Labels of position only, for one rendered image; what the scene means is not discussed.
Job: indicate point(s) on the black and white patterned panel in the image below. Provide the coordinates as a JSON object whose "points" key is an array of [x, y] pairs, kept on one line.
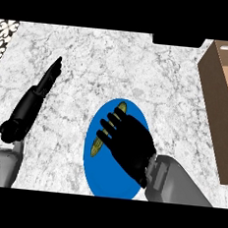
{"points": [[3, 37]]}

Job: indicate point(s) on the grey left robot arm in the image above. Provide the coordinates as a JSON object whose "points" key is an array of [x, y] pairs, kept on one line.
{"points": [[2, 167]]}

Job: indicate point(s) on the brown cardboard box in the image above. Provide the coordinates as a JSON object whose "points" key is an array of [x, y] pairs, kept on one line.
{"points": [[218, 106]]}

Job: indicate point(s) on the blue plate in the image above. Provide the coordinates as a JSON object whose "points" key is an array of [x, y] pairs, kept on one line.
{"points": [[98, 173]]}

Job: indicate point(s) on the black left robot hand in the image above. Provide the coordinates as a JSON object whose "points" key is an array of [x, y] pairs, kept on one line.
{"points": [[24, 112]]}

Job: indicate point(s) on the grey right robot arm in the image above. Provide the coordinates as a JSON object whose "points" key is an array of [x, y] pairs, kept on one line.
{"points": [[175, 182]]}

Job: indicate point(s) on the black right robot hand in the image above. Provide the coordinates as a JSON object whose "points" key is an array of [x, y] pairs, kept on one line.
{"points": [[134, 144]]}

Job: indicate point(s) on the yellow-green elongated vegetable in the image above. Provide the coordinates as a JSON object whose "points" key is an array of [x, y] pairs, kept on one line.
{"points": [[97, 148]]}

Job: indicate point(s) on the black appliance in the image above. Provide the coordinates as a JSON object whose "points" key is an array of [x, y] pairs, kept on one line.
{"points": [[177, 40]]}

